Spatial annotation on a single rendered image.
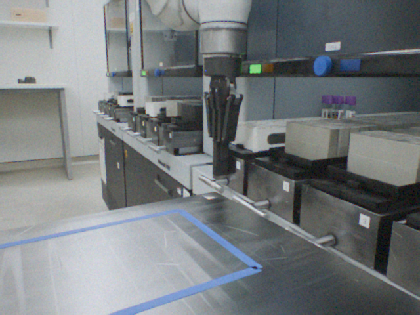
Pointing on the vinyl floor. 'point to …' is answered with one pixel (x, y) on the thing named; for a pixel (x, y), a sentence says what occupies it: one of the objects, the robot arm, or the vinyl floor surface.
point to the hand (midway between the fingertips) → (220, 158)
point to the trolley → (182, 266)
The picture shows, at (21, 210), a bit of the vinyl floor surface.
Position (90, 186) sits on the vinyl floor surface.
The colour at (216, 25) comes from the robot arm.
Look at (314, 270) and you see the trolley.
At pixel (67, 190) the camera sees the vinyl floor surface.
